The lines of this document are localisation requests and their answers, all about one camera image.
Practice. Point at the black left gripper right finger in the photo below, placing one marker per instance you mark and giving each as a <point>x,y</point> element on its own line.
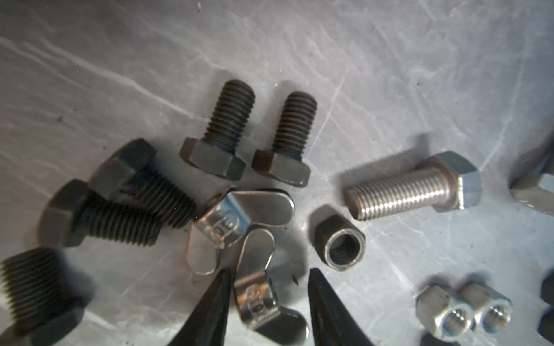
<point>331,322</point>

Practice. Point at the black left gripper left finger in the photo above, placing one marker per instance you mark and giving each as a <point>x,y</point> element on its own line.
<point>207,323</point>

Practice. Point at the silver wing nut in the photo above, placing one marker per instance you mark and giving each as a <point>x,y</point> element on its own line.
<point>230,216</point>
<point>256,299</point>

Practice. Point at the silver hex nut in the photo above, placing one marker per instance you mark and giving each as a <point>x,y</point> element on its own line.
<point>444,313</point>
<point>492,310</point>

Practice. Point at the black hex bolt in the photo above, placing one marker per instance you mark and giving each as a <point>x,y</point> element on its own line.
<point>131,171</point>
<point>215,153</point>
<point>283,162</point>
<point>75,212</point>
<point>42,308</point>

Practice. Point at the silver hex bolt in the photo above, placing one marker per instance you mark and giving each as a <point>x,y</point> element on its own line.
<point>536,190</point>
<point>446,182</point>

